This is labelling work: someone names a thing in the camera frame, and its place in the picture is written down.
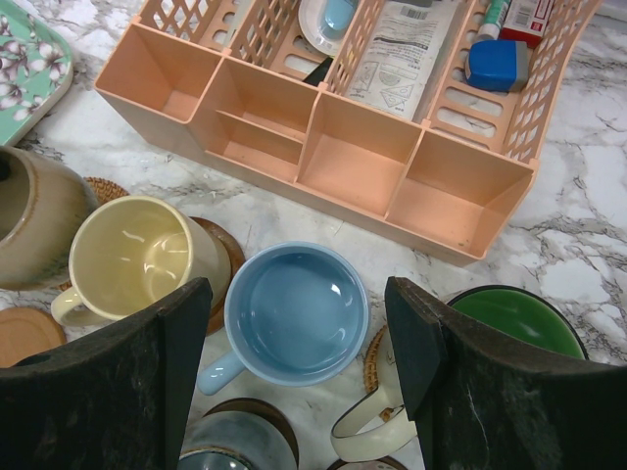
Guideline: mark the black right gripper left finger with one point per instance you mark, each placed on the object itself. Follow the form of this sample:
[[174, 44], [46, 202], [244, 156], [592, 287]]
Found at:
[[117, 398]]

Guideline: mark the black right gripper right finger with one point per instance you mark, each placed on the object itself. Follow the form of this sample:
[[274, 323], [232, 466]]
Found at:
[[481, 399]]

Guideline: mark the green floral mug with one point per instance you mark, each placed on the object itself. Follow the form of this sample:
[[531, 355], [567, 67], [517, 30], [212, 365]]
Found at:
[[360, 434]]

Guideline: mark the pink red mug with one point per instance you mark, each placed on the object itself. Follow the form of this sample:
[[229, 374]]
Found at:
[[383, 463]]

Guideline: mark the dark grey mug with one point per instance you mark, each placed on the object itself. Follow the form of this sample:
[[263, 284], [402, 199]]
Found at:
[[235, 440]]

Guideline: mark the light orange wooden coaster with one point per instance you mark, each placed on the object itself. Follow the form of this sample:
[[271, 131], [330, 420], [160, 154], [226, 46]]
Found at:
[[26, 331]]

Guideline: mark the pale yellow mug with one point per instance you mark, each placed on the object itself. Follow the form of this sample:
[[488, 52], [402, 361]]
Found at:
[[129, 254]]

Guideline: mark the grooved brown wooden coaster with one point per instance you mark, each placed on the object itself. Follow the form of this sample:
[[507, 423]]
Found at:
[[230, 258]]

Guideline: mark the light blue mug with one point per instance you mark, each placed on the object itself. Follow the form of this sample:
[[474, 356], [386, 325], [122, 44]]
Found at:
[[296, 314]]

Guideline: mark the beige ceramic mug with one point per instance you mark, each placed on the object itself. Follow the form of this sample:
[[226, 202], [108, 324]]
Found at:
[[43, 203]]

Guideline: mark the peach plastic desk organizer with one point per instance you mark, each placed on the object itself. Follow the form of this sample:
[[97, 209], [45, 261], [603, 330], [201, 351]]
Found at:
[[207, 80]]

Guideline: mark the blue grey eraser block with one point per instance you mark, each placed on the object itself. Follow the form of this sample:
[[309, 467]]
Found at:
[[497, 65]]

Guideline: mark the white printed package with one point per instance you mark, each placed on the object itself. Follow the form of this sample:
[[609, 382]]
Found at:
[[409, 41]]

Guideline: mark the green floral tray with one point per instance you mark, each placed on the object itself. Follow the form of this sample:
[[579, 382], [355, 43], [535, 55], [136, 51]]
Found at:
[[36, 71]]

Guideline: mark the yellow black highlighter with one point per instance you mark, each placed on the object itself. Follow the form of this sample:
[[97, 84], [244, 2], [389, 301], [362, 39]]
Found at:
[[318, 75]]

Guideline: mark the green white glue stick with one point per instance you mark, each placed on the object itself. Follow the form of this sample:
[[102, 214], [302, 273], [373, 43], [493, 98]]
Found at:
[[494, 18]]

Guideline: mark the red white small box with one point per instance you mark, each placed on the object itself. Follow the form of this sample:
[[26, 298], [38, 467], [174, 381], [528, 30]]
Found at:
[[527, 21]]

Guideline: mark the blue correction tape package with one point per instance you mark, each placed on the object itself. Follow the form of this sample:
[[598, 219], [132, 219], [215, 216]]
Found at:
[[324, 23]]

